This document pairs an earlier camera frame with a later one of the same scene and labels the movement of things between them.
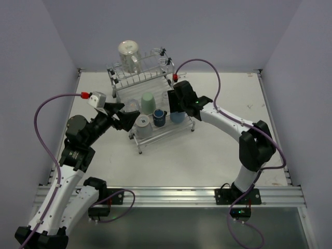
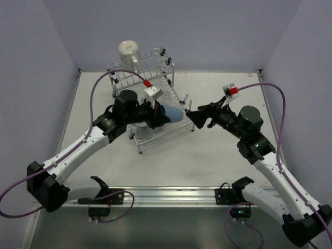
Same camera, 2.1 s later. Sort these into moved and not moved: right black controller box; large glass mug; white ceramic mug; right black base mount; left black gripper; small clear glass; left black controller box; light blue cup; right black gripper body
Moved: left black gripper; light blue cup; right black gripper body
Not moved: large glass mug; left black controller box; right black base mount; small clear glass; right black controller box; white ceramic mug
